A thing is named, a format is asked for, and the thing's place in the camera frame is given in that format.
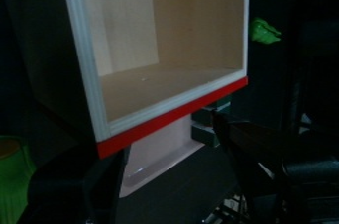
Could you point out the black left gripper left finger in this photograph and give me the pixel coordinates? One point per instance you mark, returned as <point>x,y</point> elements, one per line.
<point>75,195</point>

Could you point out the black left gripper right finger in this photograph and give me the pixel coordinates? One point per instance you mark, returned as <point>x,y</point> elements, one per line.
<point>251,155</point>

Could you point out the white wooden cabinet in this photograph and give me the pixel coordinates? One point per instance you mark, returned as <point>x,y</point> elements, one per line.
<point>176,79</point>

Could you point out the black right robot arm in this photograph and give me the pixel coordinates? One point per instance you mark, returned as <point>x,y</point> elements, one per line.
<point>313,170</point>

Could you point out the green toy corn cob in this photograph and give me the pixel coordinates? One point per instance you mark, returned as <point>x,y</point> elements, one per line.
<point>13,175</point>

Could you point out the white text label sticker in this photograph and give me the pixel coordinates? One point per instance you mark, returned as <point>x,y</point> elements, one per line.
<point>229,205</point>

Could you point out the pink plastic tray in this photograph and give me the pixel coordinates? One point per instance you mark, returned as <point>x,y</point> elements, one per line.
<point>159,155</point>

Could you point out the green toy vegetable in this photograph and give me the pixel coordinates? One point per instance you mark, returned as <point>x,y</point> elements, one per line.
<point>264,31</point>

